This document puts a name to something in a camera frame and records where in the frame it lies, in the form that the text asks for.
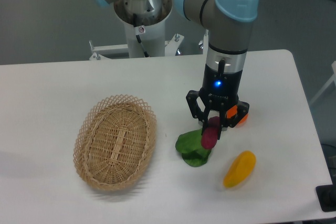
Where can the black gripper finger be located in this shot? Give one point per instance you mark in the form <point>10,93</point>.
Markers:
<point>242,109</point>
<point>195,110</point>

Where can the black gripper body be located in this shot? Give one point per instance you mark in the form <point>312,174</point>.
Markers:
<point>219,89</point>

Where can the purple sweet potato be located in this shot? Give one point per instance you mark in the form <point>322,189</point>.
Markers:
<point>210,134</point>

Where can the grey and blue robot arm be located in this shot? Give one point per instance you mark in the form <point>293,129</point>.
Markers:
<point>229,24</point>

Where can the woven wicker basket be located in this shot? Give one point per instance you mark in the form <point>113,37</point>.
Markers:
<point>115,143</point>

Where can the orange carrot piece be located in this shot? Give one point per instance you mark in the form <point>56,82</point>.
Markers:
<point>242,119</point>

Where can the green leafy vegetable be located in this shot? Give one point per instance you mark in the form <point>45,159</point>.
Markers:
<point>189,146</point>

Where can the yellow mango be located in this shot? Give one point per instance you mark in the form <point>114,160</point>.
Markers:
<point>240,169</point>

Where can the black device at table edge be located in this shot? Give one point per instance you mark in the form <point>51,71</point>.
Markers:
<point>326,197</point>

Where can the white metal base frame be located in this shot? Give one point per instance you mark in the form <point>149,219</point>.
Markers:
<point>171,48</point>

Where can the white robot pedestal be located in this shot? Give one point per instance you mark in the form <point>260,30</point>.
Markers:
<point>144,20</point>

